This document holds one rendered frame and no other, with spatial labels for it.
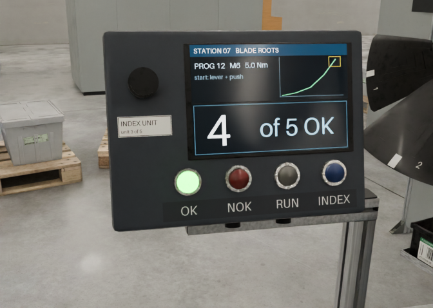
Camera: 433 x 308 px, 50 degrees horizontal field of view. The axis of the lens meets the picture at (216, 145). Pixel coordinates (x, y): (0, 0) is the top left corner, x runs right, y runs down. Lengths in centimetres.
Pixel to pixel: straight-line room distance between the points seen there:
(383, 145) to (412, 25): 282
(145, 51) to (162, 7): 590
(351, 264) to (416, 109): 60
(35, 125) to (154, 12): 332
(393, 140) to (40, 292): 171
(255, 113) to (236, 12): 628
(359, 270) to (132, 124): 36
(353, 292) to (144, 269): 179
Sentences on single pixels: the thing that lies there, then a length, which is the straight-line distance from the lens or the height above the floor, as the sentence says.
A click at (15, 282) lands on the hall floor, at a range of 242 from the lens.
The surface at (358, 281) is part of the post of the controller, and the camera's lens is 66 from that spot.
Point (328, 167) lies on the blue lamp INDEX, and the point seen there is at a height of 112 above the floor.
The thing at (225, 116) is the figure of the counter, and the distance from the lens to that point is 45.
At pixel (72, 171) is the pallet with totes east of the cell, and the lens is 340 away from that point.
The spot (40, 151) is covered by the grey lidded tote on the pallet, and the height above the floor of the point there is 23.
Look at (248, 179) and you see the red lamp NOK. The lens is 45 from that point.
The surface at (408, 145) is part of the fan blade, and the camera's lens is 112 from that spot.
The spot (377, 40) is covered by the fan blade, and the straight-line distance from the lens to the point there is 144.
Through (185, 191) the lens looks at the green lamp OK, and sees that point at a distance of 44.
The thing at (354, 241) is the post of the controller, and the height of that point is 100.
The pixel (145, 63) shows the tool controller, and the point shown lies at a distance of 44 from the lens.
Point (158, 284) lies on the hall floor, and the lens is 226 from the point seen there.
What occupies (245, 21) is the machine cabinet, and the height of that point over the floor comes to 91.
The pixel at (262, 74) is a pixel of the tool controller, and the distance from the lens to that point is 46.
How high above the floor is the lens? 129
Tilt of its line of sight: 18 degrees down
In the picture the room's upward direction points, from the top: 1 degrees clockwise
